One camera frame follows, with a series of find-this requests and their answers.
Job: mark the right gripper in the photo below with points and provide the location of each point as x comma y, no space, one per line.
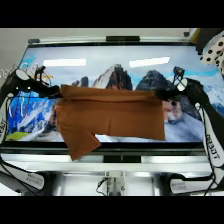
165,94

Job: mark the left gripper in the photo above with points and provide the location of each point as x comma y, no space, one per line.
52,90

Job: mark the brown shorts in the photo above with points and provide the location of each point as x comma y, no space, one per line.
110,115

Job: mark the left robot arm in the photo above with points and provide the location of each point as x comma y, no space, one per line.
20,81

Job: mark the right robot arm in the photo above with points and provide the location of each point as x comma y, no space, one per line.
210,130

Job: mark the white black-dotted garment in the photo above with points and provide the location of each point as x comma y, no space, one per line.
214,50

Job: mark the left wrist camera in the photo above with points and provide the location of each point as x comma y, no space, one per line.
39,72

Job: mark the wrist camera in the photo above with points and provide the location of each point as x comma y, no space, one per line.
39,72
178,72

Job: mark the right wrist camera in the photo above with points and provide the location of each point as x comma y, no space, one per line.
178,72

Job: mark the silver frame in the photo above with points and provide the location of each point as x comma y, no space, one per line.
113,181

